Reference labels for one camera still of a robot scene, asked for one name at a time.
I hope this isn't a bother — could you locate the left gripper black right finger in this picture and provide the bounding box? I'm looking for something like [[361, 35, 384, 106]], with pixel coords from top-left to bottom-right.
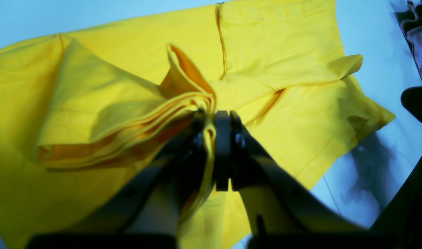
[[214, 111, 396, 249]]

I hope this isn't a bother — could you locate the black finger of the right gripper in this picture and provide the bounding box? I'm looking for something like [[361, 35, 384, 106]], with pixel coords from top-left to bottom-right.
[[401, 86, 422, 123]]

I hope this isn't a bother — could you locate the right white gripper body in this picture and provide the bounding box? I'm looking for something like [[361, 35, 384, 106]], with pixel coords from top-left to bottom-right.
[[370, 156, 422, 249]]

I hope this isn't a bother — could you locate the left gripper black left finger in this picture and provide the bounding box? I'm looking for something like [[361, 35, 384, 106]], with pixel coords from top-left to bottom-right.
[[27, 111, 207, 249]]

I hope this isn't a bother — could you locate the orange yellow T-shirt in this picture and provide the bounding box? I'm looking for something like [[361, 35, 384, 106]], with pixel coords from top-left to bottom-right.
[[0, 0, 395, 249]]

